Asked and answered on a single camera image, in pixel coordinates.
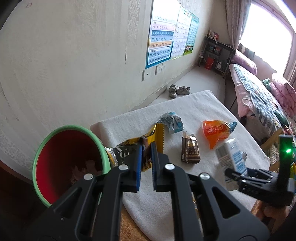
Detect white towel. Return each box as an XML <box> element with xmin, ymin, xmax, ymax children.
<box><xmin>90</xmin><ymin>90</ymin><xmax>271</xmax><ymax>241</ymax></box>

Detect brown cigarette box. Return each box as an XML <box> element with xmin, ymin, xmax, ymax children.
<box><xmin>180</xmin><ymin>131</ymin><xmax>201</xmax><ymax>164</ymax></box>

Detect white double wall socket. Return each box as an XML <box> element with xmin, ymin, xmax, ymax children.
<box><xmin>154</xmin><ymin>62</ymin><xmax>166</xmax><ymax>75</ymax></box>

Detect bed with pink bedding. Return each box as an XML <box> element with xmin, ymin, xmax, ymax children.
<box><xmin>232</xmin><ymin>64</ymin><xmax>290</xmax><ymax>139</ymax></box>

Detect red bin with green rim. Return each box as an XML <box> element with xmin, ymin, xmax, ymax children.
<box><xmin>32</xmin><ymin>125</ymin><xmax>110</xmax><ymax>208</ymax></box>

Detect green chart wall poster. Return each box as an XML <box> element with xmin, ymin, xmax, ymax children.
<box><xmin>183</xmin><ymin>13</ymin><xmax>200</xmax><ymax>55</ymax></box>

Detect blue silver wrapper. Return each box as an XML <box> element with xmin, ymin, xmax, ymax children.
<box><xmin>158</xmin><ymin>112</ymin><xmax>184</xmax><ymax>134</ymax></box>

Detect dark green cloth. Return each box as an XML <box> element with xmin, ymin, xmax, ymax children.
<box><xmin>274</xmin><ymin>111</ymin><xmax>290</xmax><ymax>127</ymax></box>

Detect person's right hand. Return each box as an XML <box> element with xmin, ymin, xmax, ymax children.
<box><xmin>264</xmin><ymin>205</ymin><xmax>291</xmax><ymax>221</ymax></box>

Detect small boxes on side table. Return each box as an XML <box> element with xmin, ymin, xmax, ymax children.
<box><xmin>208</xmin><ymin>28</ymin><xmax>220</xmax><ymax>40</ymax></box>

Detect orange snack wrapper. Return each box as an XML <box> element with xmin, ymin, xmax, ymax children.
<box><xmin>203</xmin><ymin>119</ymin><xmax>238</xmax><ymax>150</ymax></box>

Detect white chart wall poster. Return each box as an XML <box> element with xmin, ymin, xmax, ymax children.
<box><xmin>171</xmin><ymin>6</ymin><xmax>193</xmax><ymax>60</ymax></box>

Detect bright window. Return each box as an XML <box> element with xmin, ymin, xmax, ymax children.
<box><xmin>240</xmin><ymin>0</ymin><xmax>296</xmax><ymax>78</ymax></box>

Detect dark metal side table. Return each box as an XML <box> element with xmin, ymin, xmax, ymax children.
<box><xmin>198</xmin><ymin>35</ymin><xmax>237</xmax><ymax>80</ymax></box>

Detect blue letter wall poster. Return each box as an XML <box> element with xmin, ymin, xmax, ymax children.
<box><xmin>145</xmin><ymin>0</ymin><xmax>179</xmax><ymax>69</ymax></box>

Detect yellow snack wrapper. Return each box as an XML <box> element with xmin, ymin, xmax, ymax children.
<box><xmin>104</xmin><ymin>123</ymin><xmax>165</xmax><ymax>172</ymax></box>

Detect pink folded quilt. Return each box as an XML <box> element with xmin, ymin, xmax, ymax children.
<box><xmin>270</xmin><ymin>73</ymin><xmax>296</xmax><ymax>114</ymax></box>

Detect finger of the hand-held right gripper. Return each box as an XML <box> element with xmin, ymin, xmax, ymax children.
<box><xmin>225</xmin><ymin>168</ymin><xmax>277</xmax><ymax>185</ymax></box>

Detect patterned curtain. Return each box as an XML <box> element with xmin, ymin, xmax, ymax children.
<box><xmin>225</xmin><ymin>0</ymin><xmax>253</xmax><ymax>49</ymax></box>

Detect pink bed sheet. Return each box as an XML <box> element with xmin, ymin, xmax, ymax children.
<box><xmin>228</xmin><ymin>65</ymin><xmax>256</xmax><ymax>118</ymax></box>

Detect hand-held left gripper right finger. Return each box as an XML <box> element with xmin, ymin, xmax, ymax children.
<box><xmin>151</xmin><ymin>142</ymin><xmax>271</xmax><ymax>241</ymax></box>

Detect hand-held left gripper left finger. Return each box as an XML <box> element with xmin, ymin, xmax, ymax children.
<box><xmin>24</xmin><ymin>142</ymin><xmax>143</xmax><ymax>241</ymax></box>

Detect white blue paper box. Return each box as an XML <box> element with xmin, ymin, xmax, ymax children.
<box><xmin>215</xmin><ymin>138</ymin><xmax>248</xmax><ymax>178</ymax></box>

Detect tan towel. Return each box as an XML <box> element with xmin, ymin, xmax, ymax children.
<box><xmin>120</xmin><ymin>204</ymin><xmax>151</xmax><ymax>241</ymax></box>

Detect wooden crib frame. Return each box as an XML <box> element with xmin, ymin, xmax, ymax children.
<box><xmin>261</xmin><ymin>128</ymin><xmax>285</xmax><ymax>152</ymax></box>

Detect pink pillow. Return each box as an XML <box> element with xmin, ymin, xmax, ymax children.
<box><xmin>233</xmin><ymin>49</ymin><xmax>258</xmax><ymax>75</ymax></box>

